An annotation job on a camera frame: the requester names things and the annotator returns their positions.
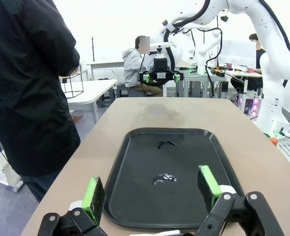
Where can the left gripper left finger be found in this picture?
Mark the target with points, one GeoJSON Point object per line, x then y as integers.
{"type": "Point", "coordinates": [93, 196]}

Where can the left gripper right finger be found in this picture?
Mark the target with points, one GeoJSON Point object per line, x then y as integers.
{"type": "Point", "coordinates": [209, 184]}

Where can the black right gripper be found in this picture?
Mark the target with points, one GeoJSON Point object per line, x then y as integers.
{"type": "Point", "coordinates": [153, 76]}

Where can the person's right forearm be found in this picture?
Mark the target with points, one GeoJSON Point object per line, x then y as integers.
{"type": "Point", "coordinates": [68, 66]}

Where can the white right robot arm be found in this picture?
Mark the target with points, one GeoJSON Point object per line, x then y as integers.
{"type": "Point", "coordinates": [270, 73]}

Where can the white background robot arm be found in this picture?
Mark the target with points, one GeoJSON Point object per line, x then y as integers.
{"type": "Point", "coordinates": [201, 52]}

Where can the person's right hand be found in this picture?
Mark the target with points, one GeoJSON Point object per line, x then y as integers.
{"type": "Point", "coordinates": [75, 70]}

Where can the seated person in grey hoodie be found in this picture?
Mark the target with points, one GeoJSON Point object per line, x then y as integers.
{"type": "Point", "coordinates": [131, 66]}

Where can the black serving tray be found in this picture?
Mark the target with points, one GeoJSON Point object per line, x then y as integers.
{"type": "Point", "coordinates": [172, 159]}

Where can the water puddle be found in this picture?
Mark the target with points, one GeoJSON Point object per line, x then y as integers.
{"type": "Point", "coordinates": [163, 179]}
{"type": "Point", "coordinates": [159, 145]}

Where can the dark plastic stool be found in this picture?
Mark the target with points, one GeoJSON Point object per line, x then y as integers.
{"type": "Point", "coordinates": [107, 98]}

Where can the long white desk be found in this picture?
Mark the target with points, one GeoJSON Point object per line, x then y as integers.
{"type": "Point", "coordinates": [103, 64]}

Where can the white side table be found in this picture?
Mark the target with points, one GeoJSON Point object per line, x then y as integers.
{"type": "Point", "coordinates": [93, 91]}

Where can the thin black tripod pole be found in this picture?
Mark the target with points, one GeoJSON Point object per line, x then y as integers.
{"type": "Point", "coordinates": [93, 49]}

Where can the cluttered white desk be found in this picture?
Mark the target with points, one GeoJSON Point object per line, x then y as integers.
{"type": "Point", "coordinates": [236, 73]}

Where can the small orange object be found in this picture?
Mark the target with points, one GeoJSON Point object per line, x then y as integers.
{"type": "Point", "coordinates": [273, 141]}

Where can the computer with pink lights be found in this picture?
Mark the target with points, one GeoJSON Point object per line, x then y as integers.
{"type": "Point", "coordinates": [249, 105]}

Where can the person in black shirt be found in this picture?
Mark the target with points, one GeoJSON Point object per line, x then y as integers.
{"type": "Point", "coordinates": [259, 59]}

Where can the person in black jacket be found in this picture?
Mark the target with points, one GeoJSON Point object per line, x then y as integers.
{"type": "Point", "coordinates": [24, 86]}

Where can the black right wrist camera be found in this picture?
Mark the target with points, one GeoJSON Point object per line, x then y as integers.
{"type": "Point", "coordinates": [161, 65]}

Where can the aluminium frame table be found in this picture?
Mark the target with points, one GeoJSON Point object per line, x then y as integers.
{"type": "Point", "coordinates": [196, 81]}

